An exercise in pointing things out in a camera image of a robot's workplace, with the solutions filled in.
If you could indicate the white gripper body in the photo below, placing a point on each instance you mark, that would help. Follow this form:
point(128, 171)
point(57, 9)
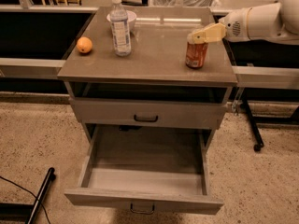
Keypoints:
point(235, 26)

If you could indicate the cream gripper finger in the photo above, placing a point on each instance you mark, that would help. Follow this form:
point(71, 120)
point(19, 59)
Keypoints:
point(213, 32)

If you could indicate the red coke can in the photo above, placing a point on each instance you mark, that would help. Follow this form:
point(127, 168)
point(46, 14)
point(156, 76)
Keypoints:
point(195, 53)

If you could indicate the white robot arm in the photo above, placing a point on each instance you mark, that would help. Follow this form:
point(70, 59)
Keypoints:
point(276, 23)

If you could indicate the grey drawer cabinet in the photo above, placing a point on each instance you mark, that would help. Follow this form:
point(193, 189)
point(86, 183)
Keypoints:
point(155, 70)

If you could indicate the closed grey top drawer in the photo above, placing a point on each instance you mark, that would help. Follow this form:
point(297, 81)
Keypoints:
point(146, 113)

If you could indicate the open grey middle drawer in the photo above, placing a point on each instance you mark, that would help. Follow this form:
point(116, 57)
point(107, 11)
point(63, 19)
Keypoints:
point(146, 170)

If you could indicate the white bowl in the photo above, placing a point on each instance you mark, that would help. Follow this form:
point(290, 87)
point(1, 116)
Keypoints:
point(132, 18)

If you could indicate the clear plastic water bottle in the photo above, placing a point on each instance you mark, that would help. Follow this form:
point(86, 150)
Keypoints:
point(121, 39)

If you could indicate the black wheeled table leg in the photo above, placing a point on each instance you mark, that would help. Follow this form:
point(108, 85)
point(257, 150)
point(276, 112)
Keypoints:
point(293, 119)

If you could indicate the orange fruit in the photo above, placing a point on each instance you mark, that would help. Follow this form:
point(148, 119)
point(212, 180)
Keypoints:
point(84, 45)

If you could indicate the black floor stand bar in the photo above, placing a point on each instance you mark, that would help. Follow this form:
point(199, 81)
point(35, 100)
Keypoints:
point(24, 212)

